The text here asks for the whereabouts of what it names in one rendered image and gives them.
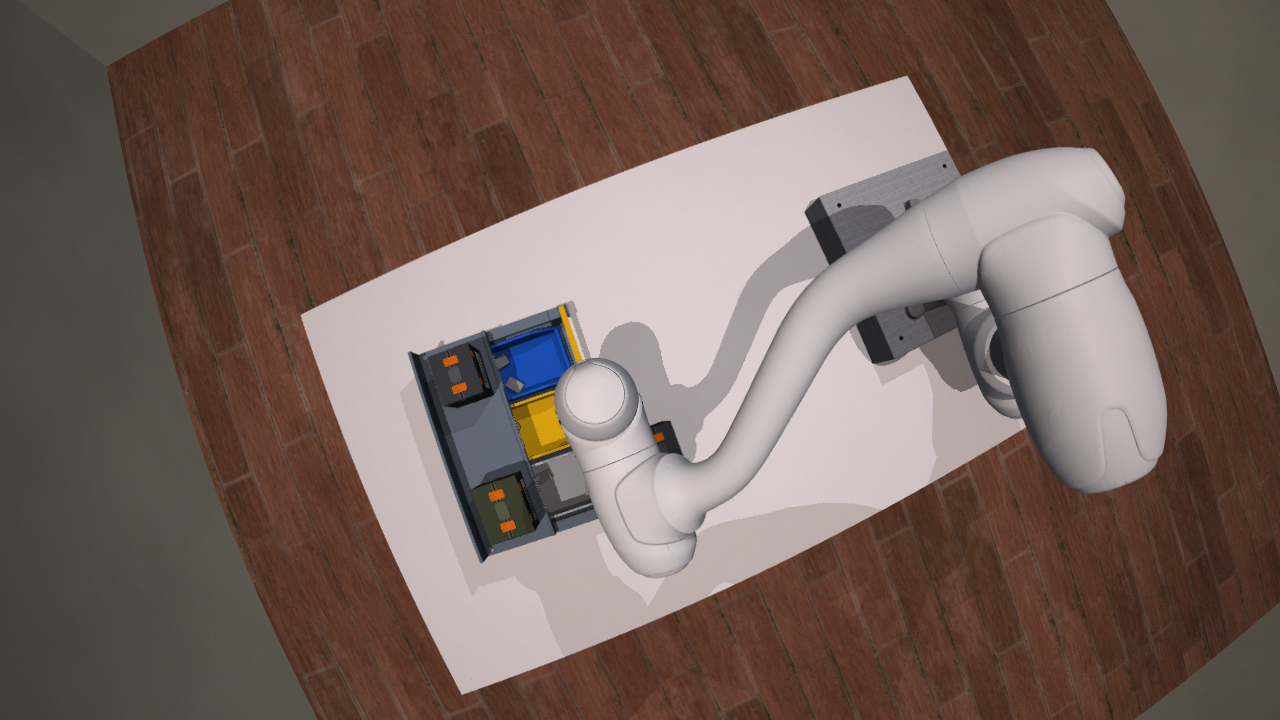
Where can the blue bin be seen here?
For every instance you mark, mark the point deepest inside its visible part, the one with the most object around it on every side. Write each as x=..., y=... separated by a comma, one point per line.
x=535, y=360

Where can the yellow thin bar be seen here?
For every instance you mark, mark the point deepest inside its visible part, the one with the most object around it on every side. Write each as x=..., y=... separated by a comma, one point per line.
x=570, y=333

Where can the grey open bin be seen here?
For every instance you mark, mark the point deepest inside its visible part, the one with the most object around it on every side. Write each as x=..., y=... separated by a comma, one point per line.
x=565, y=493

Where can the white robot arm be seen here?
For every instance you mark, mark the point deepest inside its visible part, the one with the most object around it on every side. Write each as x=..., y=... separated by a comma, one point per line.
x=1020, y=230

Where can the grey metal shelf rack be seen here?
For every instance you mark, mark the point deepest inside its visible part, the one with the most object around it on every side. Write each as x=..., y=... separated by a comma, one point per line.
x=480, y=442

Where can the yellow open bin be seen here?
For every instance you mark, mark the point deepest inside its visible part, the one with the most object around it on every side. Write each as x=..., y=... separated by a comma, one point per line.
x=540, y=428

